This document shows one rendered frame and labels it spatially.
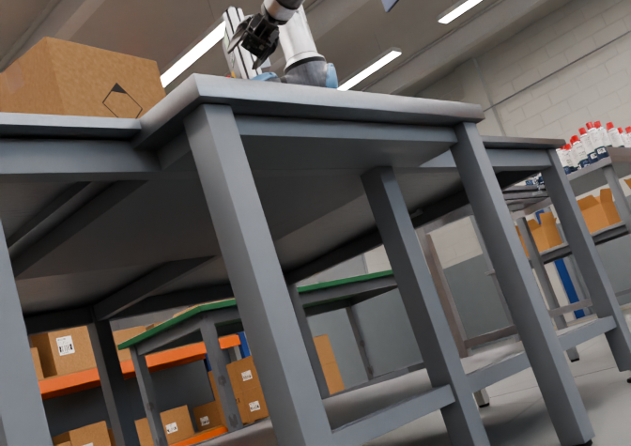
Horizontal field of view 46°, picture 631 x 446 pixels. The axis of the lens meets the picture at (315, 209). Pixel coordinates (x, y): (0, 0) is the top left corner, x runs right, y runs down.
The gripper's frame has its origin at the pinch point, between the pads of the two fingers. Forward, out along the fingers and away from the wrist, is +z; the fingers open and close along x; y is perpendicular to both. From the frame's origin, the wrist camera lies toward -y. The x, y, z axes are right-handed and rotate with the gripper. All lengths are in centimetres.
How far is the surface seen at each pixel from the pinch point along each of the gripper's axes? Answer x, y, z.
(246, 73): 5.7, -30.1, 33.1
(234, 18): -6, -43, 28
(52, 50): -34, 40, -9
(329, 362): 222, -172, 399
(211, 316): 61, -31, 179
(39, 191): -20, 65, -2
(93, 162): -14, 69, -25
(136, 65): -19.5, 24.3, -2.0
